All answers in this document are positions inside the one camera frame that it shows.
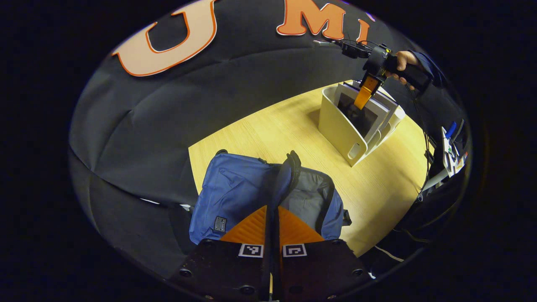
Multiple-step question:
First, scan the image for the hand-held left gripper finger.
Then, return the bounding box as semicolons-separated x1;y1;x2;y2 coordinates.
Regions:
169;205;274;302
273;205;372;302

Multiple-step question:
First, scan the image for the grey portrait cover book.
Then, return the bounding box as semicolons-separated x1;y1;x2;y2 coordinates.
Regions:
334;83;393;144

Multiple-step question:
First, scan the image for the white bookshelf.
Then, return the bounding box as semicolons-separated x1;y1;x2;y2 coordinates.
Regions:
318;81;407;168

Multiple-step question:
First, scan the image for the blue schoolbag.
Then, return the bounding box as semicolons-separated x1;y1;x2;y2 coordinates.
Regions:
188;150;352;248

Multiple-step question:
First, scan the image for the black backdrop cloth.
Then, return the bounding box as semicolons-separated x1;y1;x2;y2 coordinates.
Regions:
68;0;468;279

